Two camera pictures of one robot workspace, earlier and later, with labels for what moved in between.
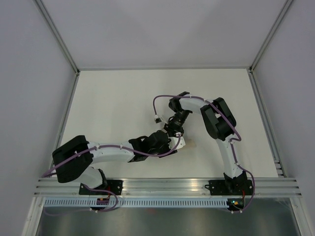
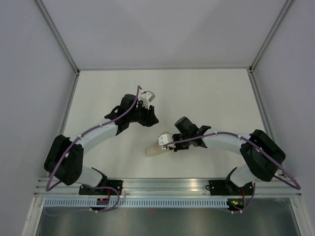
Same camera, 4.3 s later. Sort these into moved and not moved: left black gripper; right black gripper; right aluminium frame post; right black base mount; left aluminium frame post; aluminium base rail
Moved: left black gripper; right black gripper
Not moved: right black base mount; right aluminium frame post; aluminium base rail; left aluminium frame post
